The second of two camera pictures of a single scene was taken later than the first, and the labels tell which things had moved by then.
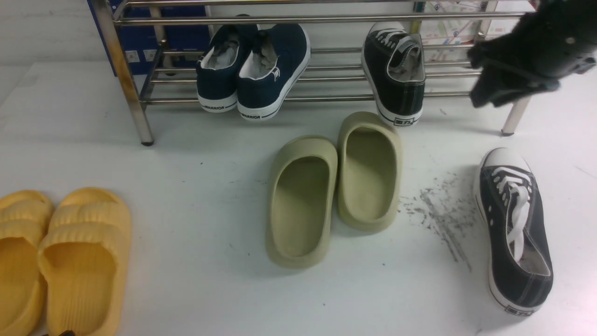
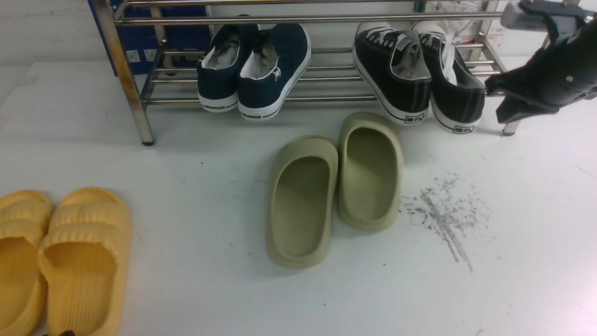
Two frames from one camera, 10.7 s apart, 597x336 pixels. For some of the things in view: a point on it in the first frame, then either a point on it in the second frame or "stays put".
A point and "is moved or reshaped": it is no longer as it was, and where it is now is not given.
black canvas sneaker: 516,231 -> 457,94
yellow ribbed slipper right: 85,259 stays put
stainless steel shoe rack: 284,53 stays put
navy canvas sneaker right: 277,60 stays put
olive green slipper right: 369,171 stays put
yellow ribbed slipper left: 26,219 stays put
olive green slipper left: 301,202 stays put
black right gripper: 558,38 -> 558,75
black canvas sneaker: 395,62 is moved or reshaped
